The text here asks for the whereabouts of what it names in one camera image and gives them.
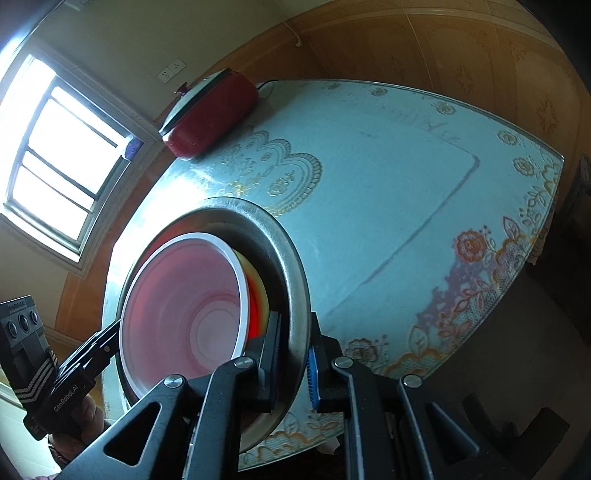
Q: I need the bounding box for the stainless steel bowl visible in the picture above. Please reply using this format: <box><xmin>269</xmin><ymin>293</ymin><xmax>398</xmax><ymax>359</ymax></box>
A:
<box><xmin>103</xmin><ymin>197</ymin><xmax>311</xmax><ymax>451</ymax></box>

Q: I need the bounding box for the green floral tablecloth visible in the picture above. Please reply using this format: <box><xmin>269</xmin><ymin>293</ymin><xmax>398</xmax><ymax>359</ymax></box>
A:
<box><xmin>98</xmin><ymin>79</ymin><xmax>565</xmax><ymax>471</ymax></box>

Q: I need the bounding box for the red plastic bowl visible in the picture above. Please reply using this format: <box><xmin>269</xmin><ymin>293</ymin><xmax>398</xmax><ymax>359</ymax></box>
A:
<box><xmin>119</xmin><ymin>233</ymin><xmax>249</xmax><ymax>397</ymax></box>

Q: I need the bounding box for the white wall socket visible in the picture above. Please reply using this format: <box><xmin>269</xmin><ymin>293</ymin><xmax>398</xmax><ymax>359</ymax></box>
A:
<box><xmin>157</xmin><ymin>59</ymin><xmax>186</xmax><ymax>84</ymax></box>

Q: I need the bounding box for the blue tissue pack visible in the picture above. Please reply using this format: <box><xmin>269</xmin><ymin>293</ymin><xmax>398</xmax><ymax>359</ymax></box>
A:
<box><xmin>122</xmin><ymin>137</ymin><xmax>144</xmax><ymax>161</ymax></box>

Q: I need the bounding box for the dark cooker lid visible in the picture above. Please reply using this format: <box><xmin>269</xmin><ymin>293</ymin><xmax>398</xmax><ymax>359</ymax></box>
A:
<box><xmin>158</xmin><ymin>68</ymin><xmax>232</xmax><ymax>137</ymax></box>

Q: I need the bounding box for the yellow plastic bowl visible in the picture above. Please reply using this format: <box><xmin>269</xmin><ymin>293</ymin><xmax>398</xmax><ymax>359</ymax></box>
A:
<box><xmin>235</xmin><ymin>251</ymin><xmax>270</xmax><ymax>340</ymax></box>

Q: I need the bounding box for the window with frame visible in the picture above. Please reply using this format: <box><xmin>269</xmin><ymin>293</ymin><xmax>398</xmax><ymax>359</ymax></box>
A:
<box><xmin>1</xmin><ymin>40</ymin><xmax>163</xmax><ymax>275</ymax></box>

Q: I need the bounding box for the left hand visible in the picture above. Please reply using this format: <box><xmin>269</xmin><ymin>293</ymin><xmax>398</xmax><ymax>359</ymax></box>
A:
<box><xmin>48</xmin><ymin>395</ymin><xmax>110</xmax><ymax>468</ymax></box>

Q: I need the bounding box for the black tracking camera left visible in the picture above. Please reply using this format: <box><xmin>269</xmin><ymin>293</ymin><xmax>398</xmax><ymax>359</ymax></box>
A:
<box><xmin>1</xmin><ymin>295</ymin><xmax>58</xmax><ymax>410</ymax></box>

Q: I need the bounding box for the red electric cooker pot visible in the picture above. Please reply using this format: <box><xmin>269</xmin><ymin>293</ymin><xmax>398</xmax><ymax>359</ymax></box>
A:
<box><xmin>160</xmin><ymin>70</ymin><xmax>259</xmax><ymax>159</ymax></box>

